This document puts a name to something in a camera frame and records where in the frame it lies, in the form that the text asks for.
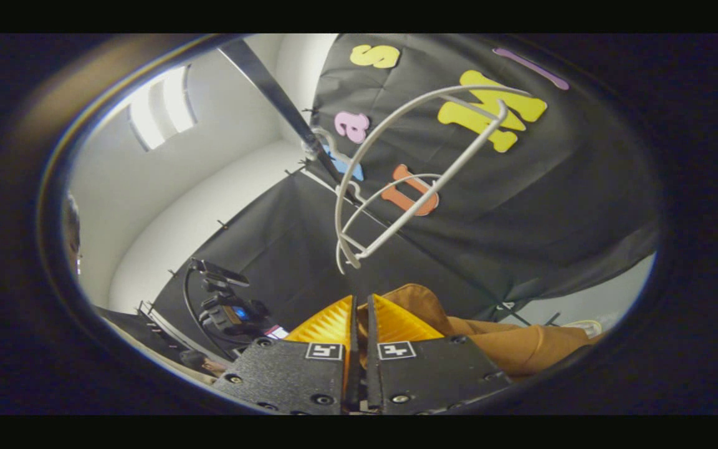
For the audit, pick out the long ceiling light panel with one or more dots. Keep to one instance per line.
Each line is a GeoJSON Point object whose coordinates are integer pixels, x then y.
{"type": "Point", "coordinates": [159, 109]}

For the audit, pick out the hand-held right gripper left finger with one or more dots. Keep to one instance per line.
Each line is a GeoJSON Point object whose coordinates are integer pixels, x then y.
{"type": "Point", "coordinates": [353, 368]}

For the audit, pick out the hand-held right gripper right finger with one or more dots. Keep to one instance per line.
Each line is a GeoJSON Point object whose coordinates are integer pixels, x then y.
{"type": "Point", "coordinates": [373, 368]}

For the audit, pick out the brown jacket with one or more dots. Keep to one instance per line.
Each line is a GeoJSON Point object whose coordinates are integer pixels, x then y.
{"type": "Point", "coordinates": [521, 349]}

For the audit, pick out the white plastic hanger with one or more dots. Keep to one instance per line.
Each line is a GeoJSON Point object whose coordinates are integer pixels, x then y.
{"type": "Point", "coordinates": [396, 180]}
{"type": "Point", "coordinates": [396, 218]}

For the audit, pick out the black garment rack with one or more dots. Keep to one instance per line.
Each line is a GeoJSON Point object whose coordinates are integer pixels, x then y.
{"type": "Point", "coordinates": [272, 87]}

